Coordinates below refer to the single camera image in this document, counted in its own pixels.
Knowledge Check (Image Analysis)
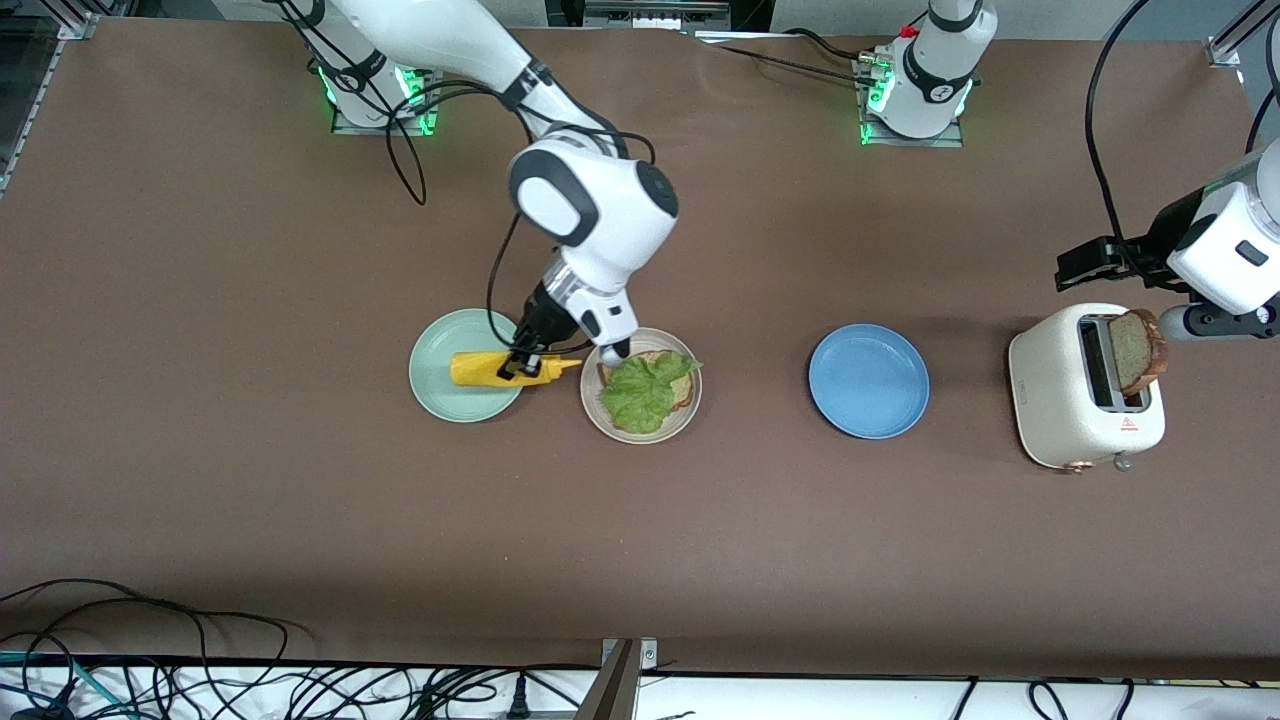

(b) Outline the yellow mustard squeeze bottle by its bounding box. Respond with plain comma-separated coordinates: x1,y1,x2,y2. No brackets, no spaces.
449,350,583,389

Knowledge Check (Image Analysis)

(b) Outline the brown toasted bread slice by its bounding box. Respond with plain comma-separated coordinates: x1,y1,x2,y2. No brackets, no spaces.
1108,308,1169,398
598,350,699,413

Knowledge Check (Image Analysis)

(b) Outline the green lettuce leaf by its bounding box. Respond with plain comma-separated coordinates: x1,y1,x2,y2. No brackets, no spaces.
600,350,705,435

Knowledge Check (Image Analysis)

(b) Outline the mint green plate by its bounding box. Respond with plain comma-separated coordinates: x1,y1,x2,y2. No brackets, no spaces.
408,308,531,424

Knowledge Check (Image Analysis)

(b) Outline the beige plate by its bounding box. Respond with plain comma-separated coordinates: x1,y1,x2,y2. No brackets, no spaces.
579,327,703,445

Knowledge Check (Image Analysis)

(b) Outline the blue plate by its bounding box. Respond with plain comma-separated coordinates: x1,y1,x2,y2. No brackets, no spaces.
808,322,931,440

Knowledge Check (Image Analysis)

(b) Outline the white two-slot toaster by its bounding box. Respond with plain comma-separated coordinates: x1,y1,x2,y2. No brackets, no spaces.
1008,303,1168,473

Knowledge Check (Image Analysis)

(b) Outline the short aluminium profile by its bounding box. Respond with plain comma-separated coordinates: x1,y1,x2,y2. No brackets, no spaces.
1208,0,1280,67

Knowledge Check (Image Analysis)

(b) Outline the dark equipment rack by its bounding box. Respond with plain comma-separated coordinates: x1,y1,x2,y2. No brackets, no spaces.
545,0,773,33

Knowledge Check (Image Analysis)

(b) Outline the grey metal beam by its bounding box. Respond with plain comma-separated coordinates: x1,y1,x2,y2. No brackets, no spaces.
575,640,641,720

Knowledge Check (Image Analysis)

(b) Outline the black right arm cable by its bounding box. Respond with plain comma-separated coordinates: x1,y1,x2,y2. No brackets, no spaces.
270,0,661,351

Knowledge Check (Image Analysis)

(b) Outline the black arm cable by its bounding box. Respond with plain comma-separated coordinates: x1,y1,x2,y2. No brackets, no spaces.
1086,0,1153,288
270,0,661,351

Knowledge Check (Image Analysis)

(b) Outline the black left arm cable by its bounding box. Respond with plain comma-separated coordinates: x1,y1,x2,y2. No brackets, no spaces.
1086,0,1153,288

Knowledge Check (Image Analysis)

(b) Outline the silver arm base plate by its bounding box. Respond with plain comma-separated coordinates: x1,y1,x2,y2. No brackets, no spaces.
332,42,441,137
855,55,966,149

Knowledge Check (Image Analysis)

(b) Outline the black base supply cable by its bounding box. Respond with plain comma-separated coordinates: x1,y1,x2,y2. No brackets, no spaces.
700,28,881,89

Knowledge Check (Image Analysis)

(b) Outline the long black looped cable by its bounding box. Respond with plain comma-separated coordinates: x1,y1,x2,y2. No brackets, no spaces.
0,578,293,666

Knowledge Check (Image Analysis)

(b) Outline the long aluminium frame profile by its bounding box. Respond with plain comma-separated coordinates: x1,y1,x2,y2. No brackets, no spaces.
0,10,131,196

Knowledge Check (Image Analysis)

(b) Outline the teal cable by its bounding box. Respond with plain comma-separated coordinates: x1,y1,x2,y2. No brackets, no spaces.
0,650,136,720

